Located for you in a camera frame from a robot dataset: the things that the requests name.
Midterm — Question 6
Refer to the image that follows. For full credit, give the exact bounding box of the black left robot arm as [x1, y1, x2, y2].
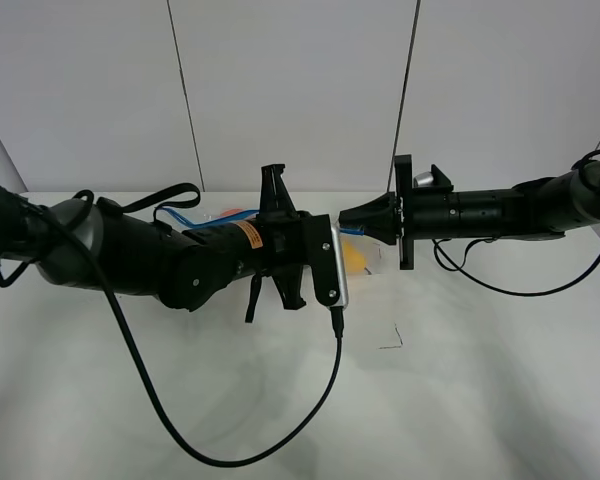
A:
[0, 164, 348, 311]

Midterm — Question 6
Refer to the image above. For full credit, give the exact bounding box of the clear zip bag blue strip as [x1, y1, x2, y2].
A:
[154, 202, 401, 281]

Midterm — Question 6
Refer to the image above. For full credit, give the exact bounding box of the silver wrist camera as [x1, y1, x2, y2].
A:
[413, 164, 454, 193]
[330, 224, 349, 309]

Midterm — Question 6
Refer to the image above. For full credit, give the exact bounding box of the yellow pear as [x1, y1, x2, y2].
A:
[341, 239, 368, 276]

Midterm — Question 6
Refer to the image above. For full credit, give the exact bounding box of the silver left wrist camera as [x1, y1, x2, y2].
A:
[330, 224, 349, 309]

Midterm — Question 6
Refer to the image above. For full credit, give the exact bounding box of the orange fruit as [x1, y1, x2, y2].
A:
[217, 208, 244, 219]

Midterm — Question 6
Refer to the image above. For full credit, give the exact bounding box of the black left camera cable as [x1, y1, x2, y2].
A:
[9, 194, 346, 469]

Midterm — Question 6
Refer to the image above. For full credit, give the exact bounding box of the black right camera cable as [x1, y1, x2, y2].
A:
[432, 147, 600, 300]

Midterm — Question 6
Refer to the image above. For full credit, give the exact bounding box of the black camera cable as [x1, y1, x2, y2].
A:
[9, 194, 346, 469]
[432, 147, 600, 300]

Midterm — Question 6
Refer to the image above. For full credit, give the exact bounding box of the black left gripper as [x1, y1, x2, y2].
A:
[259, 164, 338, 311]

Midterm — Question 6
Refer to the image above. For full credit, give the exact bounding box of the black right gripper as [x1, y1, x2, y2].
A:
[338, 154, 453, 270]

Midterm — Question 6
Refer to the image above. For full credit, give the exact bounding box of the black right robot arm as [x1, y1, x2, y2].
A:
[338, 151, 600, 270]

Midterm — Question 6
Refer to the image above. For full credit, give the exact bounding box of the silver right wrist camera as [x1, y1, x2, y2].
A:
[413, 164, 454, 193]

